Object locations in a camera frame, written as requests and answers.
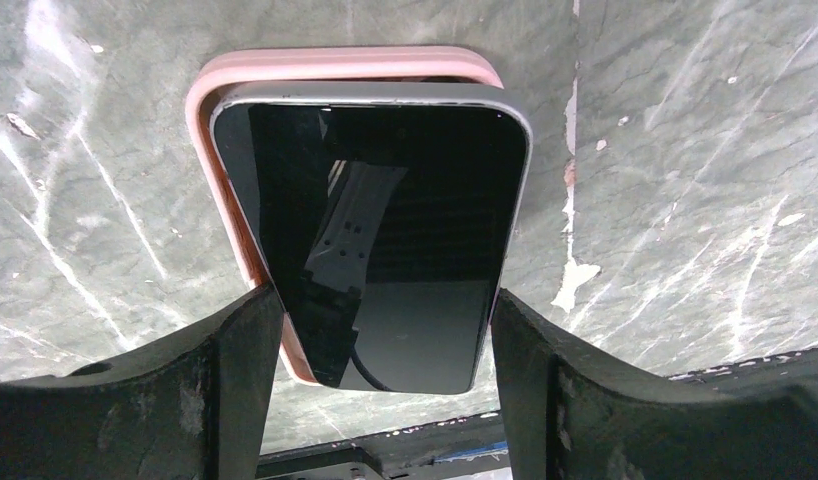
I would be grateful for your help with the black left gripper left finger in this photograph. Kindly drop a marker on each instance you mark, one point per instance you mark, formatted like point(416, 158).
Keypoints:
point(190, 405)

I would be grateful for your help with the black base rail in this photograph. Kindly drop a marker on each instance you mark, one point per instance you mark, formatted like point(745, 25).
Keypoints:
point(474, 447)

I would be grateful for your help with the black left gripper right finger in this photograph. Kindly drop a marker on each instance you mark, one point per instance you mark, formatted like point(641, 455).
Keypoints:
point(573, 411)

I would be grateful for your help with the pink phone case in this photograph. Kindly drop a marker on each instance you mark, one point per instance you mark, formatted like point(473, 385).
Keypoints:
point(217, 166)

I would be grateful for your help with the black phone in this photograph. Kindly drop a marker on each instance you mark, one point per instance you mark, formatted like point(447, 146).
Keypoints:
point(382, 252)

